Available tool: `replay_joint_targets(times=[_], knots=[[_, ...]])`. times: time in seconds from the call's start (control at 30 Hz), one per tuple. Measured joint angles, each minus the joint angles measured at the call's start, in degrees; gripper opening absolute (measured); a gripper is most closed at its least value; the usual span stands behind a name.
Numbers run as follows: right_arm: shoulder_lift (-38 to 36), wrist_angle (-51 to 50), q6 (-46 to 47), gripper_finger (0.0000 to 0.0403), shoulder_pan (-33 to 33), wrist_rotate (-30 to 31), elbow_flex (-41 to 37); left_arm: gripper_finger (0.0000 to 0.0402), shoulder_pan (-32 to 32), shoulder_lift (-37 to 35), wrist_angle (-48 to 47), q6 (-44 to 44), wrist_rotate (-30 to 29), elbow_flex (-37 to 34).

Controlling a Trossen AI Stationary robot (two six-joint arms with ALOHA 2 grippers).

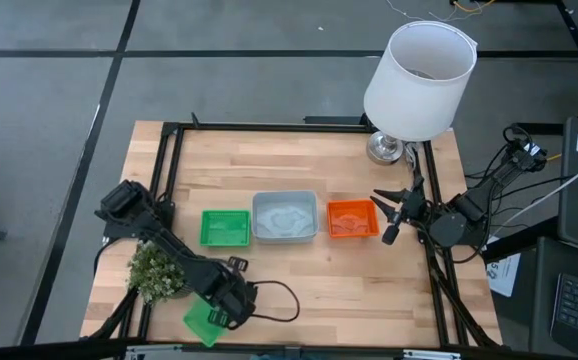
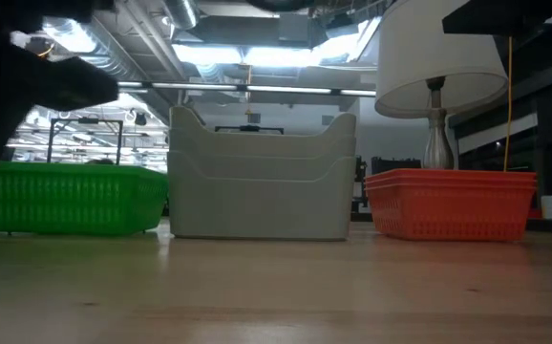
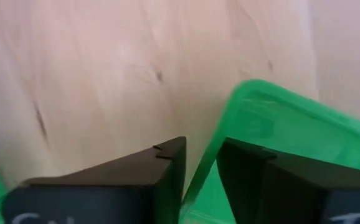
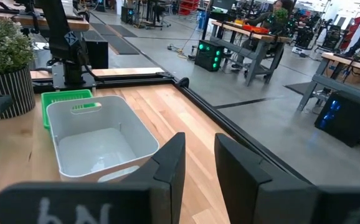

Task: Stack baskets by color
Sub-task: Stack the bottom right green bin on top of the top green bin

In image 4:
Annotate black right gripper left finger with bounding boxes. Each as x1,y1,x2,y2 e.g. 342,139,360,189
0,132,186,224

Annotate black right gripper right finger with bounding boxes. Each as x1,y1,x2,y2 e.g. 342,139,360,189
214,133,360,224

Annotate white plastic storage bin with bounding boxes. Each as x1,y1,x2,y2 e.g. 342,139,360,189
45,95,161,183

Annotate green plastic mesh basket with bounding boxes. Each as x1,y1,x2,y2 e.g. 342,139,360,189
40,89,102,131

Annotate artificial plant in striped pot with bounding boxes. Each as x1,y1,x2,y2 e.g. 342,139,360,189
0,9,37,121

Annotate computer tower blue lights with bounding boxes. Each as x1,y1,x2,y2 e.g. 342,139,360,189
313,90,360,148

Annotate black floor mat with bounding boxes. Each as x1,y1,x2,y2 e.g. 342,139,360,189
108,24,138,39
284,81,316,96
90,22,118,36
101,34,141,56

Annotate black computer tower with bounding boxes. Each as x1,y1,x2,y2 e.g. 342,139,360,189
85,39,110,70

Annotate wooden workbench grey legs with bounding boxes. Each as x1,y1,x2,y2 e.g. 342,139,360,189
296,52,360,112
209,20,293,87

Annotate computer tower green lights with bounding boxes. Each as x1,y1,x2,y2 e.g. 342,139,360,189
194,39,225,73

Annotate orange tray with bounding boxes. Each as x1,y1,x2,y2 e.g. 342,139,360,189
241,24,270,35

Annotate person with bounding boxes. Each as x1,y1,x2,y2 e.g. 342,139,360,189
245,0,296,29

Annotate red storage bins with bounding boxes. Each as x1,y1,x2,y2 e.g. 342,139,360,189
178,0,200,16

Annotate black aluminium table frame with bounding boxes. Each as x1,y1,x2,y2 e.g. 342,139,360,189
30,72,312,185

